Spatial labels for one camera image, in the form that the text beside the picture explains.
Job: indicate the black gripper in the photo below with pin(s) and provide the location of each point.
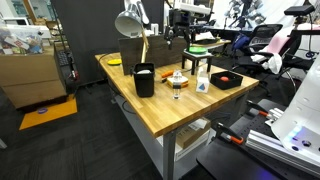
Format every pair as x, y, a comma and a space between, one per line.
179, 25

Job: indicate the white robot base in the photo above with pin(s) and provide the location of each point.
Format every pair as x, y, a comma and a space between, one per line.
298, 129

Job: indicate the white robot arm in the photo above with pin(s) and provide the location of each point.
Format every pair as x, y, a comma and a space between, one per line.
197, 12

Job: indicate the small black stool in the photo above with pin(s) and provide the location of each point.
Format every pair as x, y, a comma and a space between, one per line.
195, 60

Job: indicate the green plate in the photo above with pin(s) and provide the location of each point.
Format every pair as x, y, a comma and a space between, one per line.
197, 50

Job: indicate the grey desk lamp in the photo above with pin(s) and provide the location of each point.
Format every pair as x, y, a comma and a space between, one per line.
131, 22

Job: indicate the black trash bin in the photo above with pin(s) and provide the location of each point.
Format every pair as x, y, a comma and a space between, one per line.
144, 79

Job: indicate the white carton with blue triangle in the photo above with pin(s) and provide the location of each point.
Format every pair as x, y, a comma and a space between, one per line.
202, 82

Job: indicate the red ball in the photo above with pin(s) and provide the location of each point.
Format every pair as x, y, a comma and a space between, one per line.
225, 79

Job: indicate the black square tray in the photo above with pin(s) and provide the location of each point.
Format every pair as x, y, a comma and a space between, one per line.
235, 80

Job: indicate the yellow disc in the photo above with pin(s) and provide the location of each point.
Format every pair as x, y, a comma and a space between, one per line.
114, 62

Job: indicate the black office chair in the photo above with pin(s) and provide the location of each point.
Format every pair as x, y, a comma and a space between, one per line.
247, 45

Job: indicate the cardboard box under table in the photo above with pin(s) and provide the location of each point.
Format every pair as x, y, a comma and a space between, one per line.
190, 133

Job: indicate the orange black clamp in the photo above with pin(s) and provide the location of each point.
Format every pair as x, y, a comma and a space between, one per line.
230, 134

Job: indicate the orange floor mat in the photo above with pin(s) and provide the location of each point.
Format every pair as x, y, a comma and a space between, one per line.
49, 113

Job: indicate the clear plastic storage bin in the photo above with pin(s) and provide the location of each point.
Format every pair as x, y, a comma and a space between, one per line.
20, 40

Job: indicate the orange handled tool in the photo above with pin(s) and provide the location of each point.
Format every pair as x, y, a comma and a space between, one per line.
165, 75

